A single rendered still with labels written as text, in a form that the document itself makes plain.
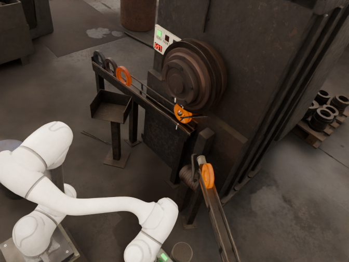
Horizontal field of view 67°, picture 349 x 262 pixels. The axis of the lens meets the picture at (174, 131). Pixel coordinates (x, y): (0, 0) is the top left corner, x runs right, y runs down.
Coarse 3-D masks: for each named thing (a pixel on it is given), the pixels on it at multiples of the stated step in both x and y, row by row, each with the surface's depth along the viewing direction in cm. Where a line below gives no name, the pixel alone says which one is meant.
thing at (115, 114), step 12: (96, 96) 203; (108, 96) 212; (120, 96) 210; (96, 108) 209; (108, 108) 213; (120, 108) 214; (108, 120) 203; (120, 120) 204; (108, 156) 252; (120, 156) 254
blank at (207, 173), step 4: (204, 164) 168; (208, 164) 164; (204, 168) 168; (208, 168) 161; (212, 168) 161; (204, 172) 169; (208, 172) 160; (212, 172) 160; (204, 176) 169; (208, 176) 160; (212, 176) 159; (204, 180) 169; (208, 180) 160; (212, 180) 159; (208, 184) 160; (212, 184) 160
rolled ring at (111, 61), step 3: (105, 60) 236; (108, 60) 232; (111, 60) 230; (105, 63) 239; (108, 63) 239; (111, 63) 231; (114, 63) 230; (105, 66) 241; (108, 66) 241; (114, 66) 229; (108, 69) 242; (114, 69) 231; (111, 72) 243; (114, 72) 234; (114, 75) 236
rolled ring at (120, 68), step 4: (116, 68) 227; (120, 68) 222; (124, 68) 221; (116, 72) 230; (124, 72) 221; (128, 72) 221; (116, 76) 233; (120, 76) 233; (128, 76) 221; (120, 80) 233; (128, 80) 222; (128, 84) 225
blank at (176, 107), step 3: (177, 105) 186; (174, 108) 190; (177, 108) 188; (180, 108) 185; (174, 111) 192; (177, 111) 190; (183, 111) 184; (186, 111) 182; (177, 114) 191; (186, 114) 183; (189, 114) 182; (177, 117) 193; (183, 120) 189; (186, 120) 186; (189, 120) 185
